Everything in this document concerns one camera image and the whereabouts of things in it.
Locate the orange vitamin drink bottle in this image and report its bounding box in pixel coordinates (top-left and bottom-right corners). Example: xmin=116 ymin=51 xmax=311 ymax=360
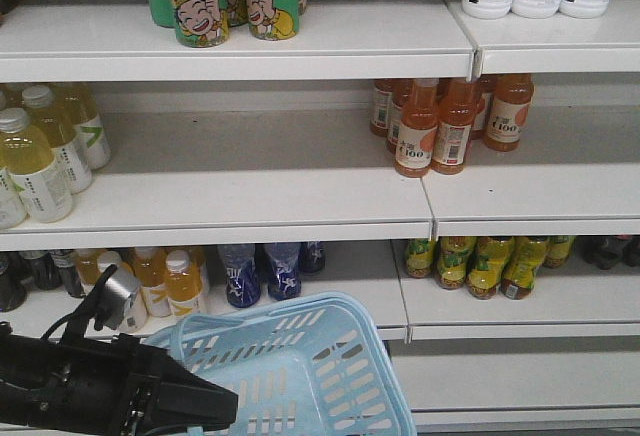
xmin=75 ymin=248 xmax=107 ymax=295
xmin=164 ymin=250 xmax=207 ymax=320
xmin=97 ymin=251 xmax=147 ymax=334
xmin=133 ymin=246 xmax=171 ymax=318

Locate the dark tea bottle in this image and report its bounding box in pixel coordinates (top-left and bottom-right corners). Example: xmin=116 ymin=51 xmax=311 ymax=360
xmin=19 ymin=250 xmax=62 ymax=291
xmin=0 ymin=253 xmax=27 ymax=313
xmin=49 ymin=249 xmax=85 ymax=298

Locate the white supermarket shelf unit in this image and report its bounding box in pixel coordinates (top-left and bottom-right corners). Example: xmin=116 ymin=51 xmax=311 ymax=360
xmin=1 ymin=0 xmax=639 ymax=435

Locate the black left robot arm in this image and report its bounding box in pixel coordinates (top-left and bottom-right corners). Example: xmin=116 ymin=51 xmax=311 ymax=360
xmin=1 ymin=325 xmax=238 ymax=435

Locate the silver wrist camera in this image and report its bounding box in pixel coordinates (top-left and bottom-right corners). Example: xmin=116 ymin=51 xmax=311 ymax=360
xmin=94 ymin=264 xmax=146 ymax=333

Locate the blue sports drink bottle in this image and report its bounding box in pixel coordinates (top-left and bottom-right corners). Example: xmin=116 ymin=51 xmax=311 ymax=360
xmin=218 ymin=243 xmax=261 ymax=308
xmin=264 ymin=242 xmax=301 ymax=300

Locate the dark cola bottle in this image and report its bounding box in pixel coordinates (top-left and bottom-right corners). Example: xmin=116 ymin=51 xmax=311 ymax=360
xmin=582 ymin=235 xmax=632 ymax=270

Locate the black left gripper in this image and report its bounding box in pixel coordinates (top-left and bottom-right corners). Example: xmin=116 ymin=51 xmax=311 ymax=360
xmin=34 ymin=335 xmax=238 ymax=435

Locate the light blue plastic basket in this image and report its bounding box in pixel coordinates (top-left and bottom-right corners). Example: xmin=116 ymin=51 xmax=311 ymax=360
xmin=144 ymin=292 xmax=417 ymax=435

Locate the orange juice bottle C100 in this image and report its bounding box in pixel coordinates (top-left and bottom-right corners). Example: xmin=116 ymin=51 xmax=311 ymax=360
xmin=395 ymin=78 xmax=439 ymax=178
xmin=431 ymin=78 xmax=478 ymax=175
xmin=483 ymin=73 xmax=534 ymax=152

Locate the yellow lemon tea bottle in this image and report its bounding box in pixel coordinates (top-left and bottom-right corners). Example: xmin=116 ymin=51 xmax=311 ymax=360
xmin=436 ymin=236 xmax=477 ymax=290
xmin=466 ymin=236 xmax=515 ymax=300
xmin=404 ymin=238 xmax=437 ymax=279
xmin=500 ymin=236 xmax=549 ymax=300

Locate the pale yellow drink bottle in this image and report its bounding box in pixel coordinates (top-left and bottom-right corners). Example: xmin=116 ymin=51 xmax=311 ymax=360
xmin=53 ymin=82 xmax=111 ymax=170
xmin=1 ymin=108 xmax=73 ymax=223
xmin=22 ymin=85 xmax=93 ymax=194
xmin=0 ymin=166 xmax=27 ymax=229

